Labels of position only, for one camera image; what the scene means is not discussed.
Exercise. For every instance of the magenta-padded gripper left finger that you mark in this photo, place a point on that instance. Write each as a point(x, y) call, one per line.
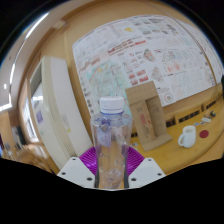
point(75, 170)

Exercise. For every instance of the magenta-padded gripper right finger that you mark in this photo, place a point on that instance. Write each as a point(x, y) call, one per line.
point(146, 170)

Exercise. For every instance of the clear plastic water bottle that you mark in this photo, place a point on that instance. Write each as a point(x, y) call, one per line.
point(111, 143)

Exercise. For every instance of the white ceramic mug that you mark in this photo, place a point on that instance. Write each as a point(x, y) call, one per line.
point(188, 136)

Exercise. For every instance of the brown cardboard box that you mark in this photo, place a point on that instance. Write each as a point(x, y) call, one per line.
point(146, 113)

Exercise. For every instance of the white standing air conditioner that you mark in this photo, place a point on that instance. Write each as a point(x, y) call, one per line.
point(56, 110)

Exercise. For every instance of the flat round red coaster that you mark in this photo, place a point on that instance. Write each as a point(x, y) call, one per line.
point(204, 134)

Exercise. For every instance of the white remote control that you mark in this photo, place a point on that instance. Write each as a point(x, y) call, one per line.
point(206, 119)

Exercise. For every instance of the small black and yellow device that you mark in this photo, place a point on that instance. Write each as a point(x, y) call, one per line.
point(212, 114)

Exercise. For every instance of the large printed wall poster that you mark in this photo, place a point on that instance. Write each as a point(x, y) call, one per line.
point(150, 53)

